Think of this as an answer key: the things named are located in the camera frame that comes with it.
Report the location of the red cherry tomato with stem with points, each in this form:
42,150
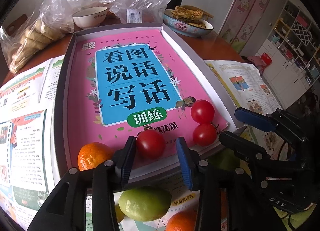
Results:
205,135

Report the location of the fried pancakes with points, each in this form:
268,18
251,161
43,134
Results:
187,15

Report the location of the newspaper with small colour pictures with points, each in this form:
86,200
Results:
250,83

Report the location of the wooden chair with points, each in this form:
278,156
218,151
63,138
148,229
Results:
18,21

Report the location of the red plastic stool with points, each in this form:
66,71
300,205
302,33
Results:
265,60

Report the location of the brown longan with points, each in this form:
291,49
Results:
119,214

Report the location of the large pale green jujube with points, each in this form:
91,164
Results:
145,203

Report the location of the white bowl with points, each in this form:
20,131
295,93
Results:
90,18

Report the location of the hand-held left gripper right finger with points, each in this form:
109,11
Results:
185,163

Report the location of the plastic bag of biscuits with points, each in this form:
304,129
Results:
32,41

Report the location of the wooden chopsticks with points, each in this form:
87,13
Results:
207,13

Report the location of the newspaper with green banner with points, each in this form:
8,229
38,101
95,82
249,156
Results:
25,83

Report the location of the pink cartoon wardrobe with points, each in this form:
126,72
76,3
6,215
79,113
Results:
247,9

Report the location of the newspaper with fruit drawing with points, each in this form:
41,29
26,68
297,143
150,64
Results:
180,196

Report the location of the orange mandarin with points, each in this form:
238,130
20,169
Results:
180,222
92,156

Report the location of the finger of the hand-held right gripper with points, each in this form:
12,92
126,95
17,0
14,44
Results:
252,118
235,143

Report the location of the pink book with blue title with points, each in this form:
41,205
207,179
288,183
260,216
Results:
125,71

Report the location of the grey cardboard box lid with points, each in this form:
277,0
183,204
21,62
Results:
60,121

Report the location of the floral ceramic bowl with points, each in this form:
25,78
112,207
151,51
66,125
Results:
185,27

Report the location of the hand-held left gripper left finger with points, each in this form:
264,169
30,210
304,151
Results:
126,171

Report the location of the white shelf unit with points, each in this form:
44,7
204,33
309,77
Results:
292,46

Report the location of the small bright green jujube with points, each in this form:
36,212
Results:
222,158

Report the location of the large red tomato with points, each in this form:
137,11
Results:
150,143

